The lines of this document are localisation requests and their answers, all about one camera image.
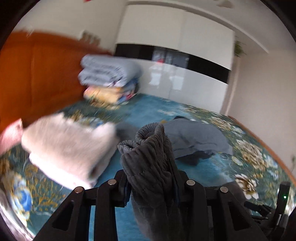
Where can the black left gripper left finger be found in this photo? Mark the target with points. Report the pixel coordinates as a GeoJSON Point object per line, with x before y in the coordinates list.
{"type": "Point", "coordinates": [116, 190]}

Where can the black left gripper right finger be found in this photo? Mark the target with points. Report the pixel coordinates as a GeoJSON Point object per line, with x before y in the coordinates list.
{"type": "Point", "coordinates": [189, 190]}

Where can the dark grey sweatpants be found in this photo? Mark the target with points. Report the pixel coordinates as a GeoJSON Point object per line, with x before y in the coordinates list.
{"type": "Point", "coordinates": [154, 202]}

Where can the fluffy beige pink garment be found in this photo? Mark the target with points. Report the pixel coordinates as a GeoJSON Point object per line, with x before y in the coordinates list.
{"type": "Point", "coordinates": [70, 153]}

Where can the blue-grey hoodie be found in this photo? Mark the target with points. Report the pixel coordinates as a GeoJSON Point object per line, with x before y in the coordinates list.
{"type": "Point", "coordinates": [192, 138]}

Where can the teal floral bedspread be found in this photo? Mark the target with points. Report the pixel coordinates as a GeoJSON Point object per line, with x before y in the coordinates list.
{"type": "Point", "coordinates": [249, 195]}

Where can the folded yellow floral blanket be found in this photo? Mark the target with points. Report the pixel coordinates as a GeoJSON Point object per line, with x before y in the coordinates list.
{"type": "Point", "coordinates": [111, 95]}

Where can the pink white knitted cloth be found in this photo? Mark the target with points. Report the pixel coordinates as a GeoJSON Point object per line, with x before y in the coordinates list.
{"type": "Point", "coordinates": [11, 136]}

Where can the folded light blue quilt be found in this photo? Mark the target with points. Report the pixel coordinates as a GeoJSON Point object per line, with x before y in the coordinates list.
{"type": "Point", "coordinates": [108, 71]}

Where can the white black wardrobe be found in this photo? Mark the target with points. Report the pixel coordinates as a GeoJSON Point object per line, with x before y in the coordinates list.
{"type": "Point", "coordinates": [185, 57]}

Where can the orange wooden headboard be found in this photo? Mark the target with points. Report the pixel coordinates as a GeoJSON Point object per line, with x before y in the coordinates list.
{"type": "Point", "coordinates": [39, 74]}

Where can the green potted plant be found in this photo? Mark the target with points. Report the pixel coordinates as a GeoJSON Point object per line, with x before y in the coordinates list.
{"type": "Point", "coordinates": [238, 49]}

